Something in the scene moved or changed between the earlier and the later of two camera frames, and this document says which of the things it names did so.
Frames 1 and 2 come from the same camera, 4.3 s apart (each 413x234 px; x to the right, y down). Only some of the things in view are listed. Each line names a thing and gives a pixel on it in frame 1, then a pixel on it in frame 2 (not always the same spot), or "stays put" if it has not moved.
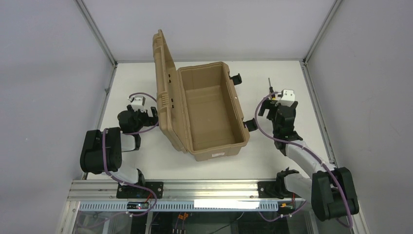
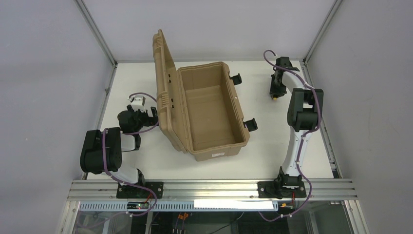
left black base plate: (128, 191) stays put
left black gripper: (141, 112) stays put
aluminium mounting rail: (91, 190) stays put
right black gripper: (277, 107) to (276, 85)
